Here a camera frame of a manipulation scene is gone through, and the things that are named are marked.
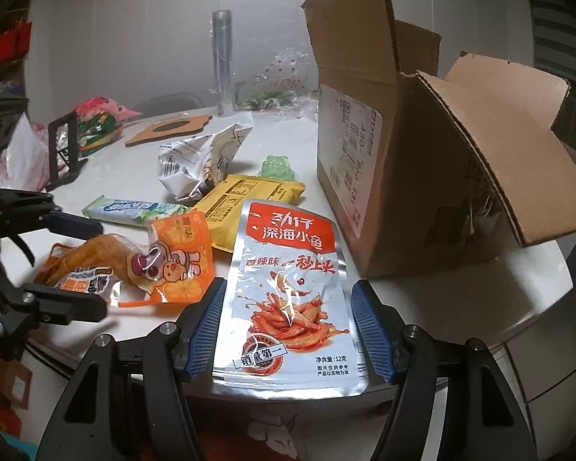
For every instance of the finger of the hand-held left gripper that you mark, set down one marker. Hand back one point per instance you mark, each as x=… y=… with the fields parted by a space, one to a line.
x=62 y=305
x=74 y=225

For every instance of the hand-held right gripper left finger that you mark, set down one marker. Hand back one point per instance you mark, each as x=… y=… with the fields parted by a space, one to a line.
x=204 y=331

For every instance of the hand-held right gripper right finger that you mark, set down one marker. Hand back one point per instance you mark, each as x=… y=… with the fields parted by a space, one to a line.
x=372 y=331

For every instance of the clear orange duck feet packet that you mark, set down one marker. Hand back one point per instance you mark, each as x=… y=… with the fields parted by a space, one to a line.
x=101 y=254

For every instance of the green white long packet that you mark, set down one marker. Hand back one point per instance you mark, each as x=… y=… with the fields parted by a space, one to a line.
x=125 y=209

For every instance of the red silver fish snack packet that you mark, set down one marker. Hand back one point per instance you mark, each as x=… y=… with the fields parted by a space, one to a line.
x=288 y=249

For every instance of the yellow snack packet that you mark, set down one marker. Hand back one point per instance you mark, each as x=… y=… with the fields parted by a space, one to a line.
x=225 y=206

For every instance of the white silver snack packet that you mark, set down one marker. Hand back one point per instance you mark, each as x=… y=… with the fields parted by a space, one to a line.
x=187 y=158

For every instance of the brown cardboard box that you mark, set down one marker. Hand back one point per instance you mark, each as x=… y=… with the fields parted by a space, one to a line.
x=413 y=163

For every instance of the white plastic bag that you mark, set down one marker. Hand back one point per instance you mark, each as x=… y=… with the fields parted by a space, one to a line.
x=24 y=158

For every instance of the black phone stand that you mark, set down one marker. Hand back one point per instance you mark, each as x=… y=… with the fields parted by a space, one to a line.
x=53 y=153

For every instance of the wooden shelf unit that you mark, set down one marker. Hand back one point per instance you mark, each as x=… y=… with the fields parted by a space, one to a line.
x=0 y=77

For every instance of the green candy bag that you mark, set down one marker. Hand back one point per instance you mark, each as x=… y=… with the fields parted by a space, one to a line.
x=96 y=129

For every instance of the red gift bag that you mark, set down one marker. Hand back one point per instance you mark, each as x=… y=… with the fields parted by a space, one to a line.
x=9 y=43

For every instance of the orange wooden coaster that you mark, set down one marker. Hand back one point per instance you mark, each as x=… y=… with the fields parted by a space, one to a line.
x=144 y=134

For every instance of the pink plastic bag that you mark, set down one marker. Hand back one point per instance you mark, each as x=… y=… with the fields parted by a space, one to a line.
x=110 y=105

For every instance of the grey chair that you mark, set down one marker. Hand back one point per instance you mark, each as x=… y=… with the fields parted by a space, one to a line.
x=173 y=102

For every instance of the crumpled clear plastic wrap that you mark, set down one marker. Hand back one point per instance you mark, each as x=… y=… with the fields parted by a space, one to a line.
x=302 y=105

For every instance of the clear bag with greens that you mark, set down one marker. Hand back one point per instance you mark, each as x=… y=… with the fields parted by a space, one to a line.
x=273 y=81

